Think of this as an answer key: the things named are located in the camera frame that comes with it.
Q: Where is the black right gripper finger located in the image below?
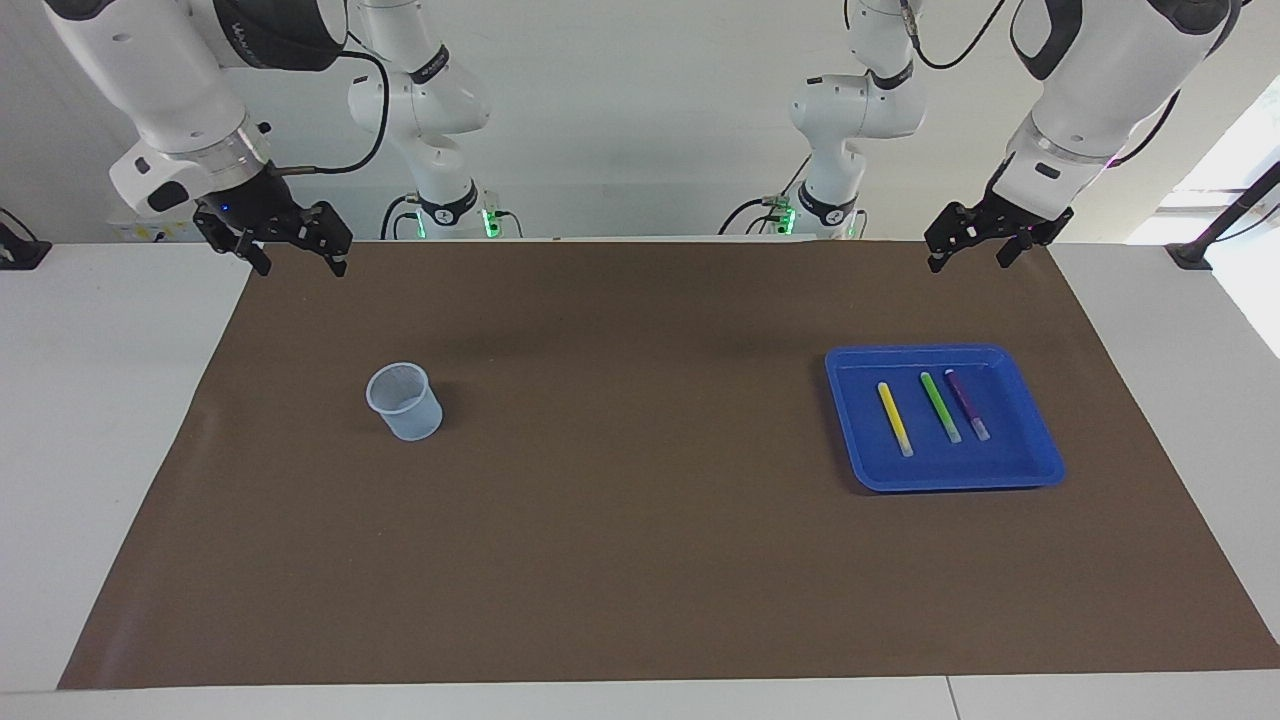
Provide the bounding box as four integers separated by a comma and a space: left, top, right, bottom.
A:
295, 202, 354, 278
195, 208, 273, 278

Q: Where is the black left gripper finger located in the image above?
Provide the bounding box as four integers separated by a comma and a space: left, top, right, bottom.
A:
997, 230, 1047, 269
924, 203, 979, 273

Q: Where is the purple pen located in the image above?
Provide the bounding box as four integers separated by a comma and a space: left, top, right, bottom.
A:
943, 369, 992, 442

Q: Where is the green pen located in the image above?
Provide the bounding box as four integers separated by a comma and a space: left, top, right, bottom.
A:
919, 372, 963, 445

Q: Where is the yellow pen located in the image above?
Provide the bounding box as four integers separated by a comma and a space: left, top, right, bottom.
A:
877, 381, 915, 458

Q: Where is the white power strip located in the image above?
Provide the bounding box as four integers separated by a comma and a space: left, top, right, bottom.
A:
108, 213, 201, 243

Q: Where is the black clamp stand with pole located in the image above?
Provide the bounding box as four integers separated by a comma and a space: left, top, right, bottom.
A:
1165, 160, 1280, 273

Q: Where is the translucent plastic cup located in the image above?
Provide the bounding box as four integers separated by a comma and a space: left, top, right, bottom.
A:
365, 362, 444, 442

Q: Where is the small black table clamp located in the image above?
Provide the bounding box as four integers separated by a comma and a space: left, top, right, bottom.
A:
0, 207, 53, 271

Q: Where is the blue plastic tray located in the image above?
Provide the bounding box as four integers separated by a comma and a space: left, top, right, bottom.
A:
825, 344, 1066, 494

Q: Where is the brown table mat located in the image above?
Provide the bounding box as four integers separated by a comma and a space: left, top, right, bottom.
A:
57, 240, 1280, 691

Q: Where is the black right arm base cable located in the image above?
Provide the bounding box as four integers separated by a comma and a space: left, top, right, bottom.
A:
380, 193, 426, 241

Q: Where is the black arm base cable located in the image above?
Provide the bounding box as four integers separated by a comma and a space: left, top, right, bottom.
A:
718, 155, 813, 237
380, 193, 426, 241

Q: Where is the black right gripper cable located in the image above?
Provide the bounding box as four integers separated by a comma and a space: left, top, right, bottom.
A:
268, 48, 391, 177

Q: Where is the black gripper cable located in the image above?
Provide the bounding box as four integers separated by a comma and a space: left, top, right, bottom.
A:
268, 48, 391, 177
895, 0, 1186, 169

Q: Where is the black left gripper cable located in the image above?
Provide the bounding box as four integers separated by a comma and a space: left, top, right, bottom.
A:
895, 0, 1186, 169

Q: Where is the black left arm base cable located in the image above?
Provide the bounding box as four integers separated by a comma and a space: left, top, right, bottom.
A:
718, 155, 813, 237

